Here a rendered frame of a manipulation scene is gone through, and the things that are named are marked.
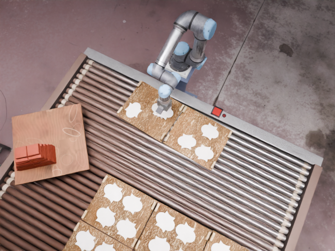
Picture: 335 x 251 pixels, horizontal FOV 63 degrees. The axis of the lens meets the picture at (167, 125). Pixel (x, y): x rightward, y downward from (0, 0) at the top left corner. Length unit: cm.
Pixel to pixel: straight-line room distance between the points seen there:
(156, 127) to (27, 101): 189
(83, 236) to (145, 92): 113
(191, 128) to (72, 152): 88
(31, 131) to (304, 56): 314
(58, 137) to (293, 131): 246
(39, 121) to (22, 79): 157
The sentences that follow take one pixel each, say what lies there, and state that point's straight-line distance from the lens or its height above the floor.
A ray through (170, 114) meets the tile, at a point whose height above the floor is 97.
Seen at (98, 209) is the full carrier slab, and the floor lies 95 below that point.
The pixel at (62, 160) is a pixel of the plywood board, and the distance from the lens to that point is 204.
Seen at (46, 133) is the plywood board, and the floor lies 104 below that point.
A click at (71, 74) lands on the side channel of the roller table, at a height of 95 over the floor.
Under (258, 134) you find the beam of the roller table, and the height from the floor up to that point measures 91.
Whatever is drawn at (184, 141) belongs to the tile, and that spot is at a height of 94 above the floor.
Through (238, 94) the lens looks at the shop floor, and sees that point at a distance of 332.
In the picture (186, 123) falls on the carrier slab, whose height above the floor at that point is 94.
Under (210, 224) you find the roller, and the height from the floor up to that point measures 92.
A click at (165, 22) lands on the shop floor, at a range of 374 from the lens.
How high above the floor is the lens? 293
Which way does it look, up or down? 72 degrees down
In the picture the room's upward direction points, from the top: 2 degrees clockwise
